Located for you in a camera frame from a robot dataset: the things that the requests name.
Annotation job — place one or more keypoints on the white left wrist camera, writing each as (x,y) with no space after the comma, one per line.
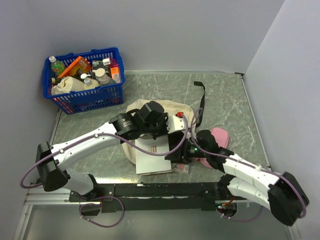
(175,124)

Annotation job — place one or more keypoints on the floral cover book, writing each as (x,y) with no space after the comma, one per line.
(180,168)

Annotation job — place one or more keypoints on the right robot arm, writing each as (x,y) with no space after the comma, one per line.
(278,192)

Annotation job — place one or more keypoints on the white book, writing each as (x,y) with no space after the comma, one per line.
(149,164)

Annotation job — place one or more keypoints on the orange snack box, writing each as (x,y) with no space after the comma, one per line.
(79,66)

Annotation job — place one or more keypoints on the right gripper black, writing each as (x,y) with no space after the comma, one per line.
(181,154)

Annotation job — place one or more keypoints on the green soda bottle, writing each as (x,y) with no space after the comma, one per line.
(56,66)

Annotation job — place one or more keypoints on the cream canvas backpack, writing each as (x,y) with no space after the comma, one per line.
(151,110)

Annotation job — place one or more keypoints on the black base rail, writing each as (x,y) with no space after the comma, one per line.
(157,196)

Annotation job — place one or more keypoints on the pink orange carton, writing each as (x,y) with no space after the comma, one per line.
(115,71)

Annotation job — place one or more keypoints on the cream lotion bottle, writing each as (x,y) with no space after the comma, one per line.
(89,83)

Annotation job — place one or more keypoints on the grey pump bottle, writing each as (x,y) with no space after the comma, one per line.
(102,77)

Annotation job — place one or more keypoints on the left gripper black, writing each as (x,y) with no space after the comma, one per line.
(164,118)

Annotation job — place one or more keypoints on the beige cloth pouch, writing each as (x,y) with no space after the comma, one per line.
(67,85)

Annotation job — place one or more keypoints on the blue plastic basket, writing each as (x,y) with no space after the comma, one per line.
(82,101)

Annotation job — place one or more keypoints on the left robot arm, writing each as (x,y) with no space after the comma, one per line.
(54,162)

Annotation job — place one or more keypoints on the black product box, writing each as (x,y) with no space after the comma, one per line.
(97,64)

